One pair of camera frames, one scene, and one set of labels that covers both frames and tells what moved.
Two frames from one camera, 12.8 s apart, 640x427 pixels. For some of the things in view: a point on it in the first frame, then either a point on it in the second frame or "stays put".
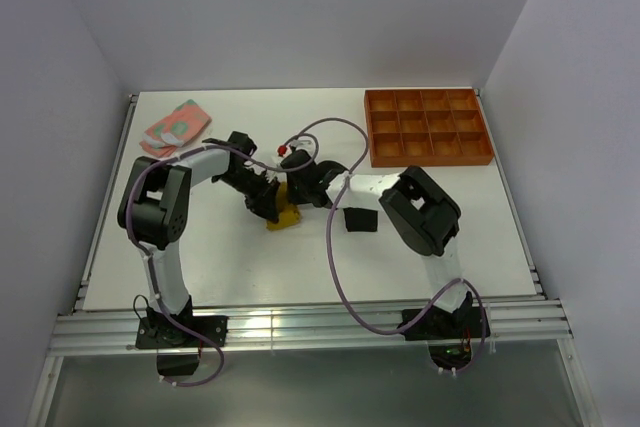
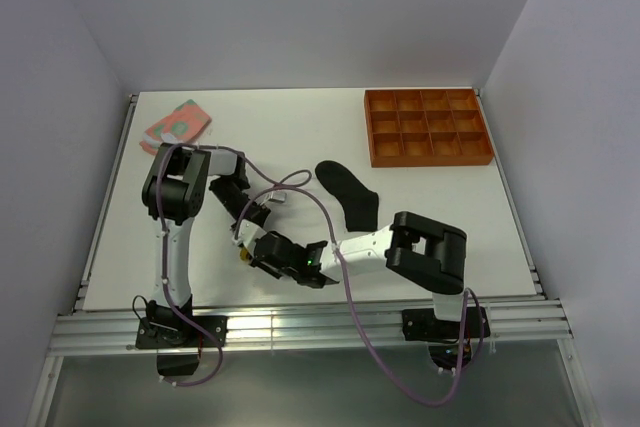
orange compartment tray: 426,127 stays put
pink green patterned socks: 170,134 stays put
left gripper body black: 255,189 → 236,203
